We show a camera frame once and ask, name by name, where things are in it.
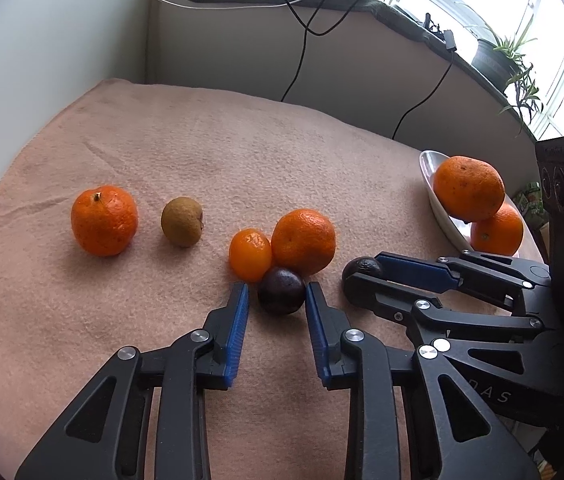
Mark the white cabinet panel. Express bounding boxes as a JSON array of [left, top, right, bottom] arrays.
[[0, 0, 159, 241]]

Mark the white window frame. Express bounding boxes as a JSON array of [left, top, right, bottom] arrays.
[[327, 0, 564, 142]]

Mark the pink towel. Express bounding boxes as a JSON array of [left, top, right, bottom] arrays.
[[0, 77, 547, 480]]

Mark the small tangerine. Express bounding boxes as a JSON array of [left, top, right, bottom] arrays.
[[271, 208, 337, 277], [71, 186, 139, 258]]

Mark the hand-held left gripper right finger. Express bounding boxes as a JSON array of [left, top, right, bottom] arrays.
[[305, 281, 542, 480]]

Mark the dark plum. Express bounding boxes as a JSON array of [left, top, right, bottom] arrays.
[[257, 266, 307, 316]]

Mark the green patterned bag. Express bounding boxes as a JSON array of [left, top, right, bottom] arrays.
[[513, 181, 550, 232]]

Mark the tablet device on stand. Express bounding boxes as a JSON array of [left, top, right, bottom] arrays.
[[393, 4, 443, 32]]

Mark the orange kumquat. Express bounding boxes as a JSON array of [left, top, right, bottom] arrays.
[[229, 228, 273, 283]]

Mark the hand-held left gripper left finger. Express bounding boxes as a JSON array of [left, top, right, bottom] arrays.
[[14, 282, 251, 480]]

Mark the large orange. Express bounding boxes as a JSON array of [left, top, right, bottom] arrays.
[[433, 156, 506, 222], [470, 202, 524, 257]]

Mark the white floral-rim plate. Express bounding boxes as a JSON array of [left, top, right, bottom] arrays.
[[419, 150, 527, 259]]

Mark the brown kiwi left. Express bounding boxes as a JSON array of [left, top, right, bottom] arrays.
[[161, 197, 205, 248]]

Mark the black cable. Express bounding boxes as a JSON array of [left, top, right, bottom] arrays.
[[219, 0, 367, 103], [392, 47, 456, 142]]

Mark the potted spider plant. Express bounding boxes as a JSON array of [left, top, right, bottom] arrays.
[[463, 9, 546, 137]]

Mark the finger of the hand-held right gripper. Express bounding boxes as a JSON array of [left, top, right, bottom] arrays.
[[342, 261, 560, 350], [376, 251, 553, 312]]

